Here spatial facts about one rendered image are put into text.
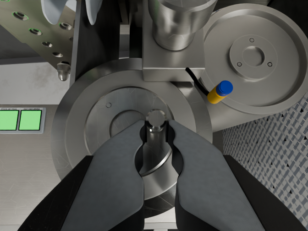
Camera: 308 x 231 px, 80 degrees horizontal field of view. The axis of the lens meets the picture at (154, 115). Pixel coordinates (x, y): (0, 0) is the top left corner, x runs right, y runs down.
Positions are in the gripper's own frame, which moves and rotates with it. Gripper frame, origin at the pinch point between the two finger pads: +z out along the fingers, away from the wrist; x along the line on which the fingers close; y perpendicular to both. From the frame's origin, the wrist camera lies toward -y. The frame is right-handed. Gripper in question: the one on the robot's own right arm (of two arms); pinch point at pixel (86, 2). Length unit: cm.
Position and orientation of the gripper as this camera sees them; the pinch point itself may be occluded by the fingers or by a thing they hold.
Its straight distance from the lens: 27.4
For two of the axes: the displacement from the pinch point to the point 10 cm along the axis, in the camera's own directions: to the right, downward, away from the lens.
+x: 10.0, 0.0, 0.2
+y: 0.0, 9.8, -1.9
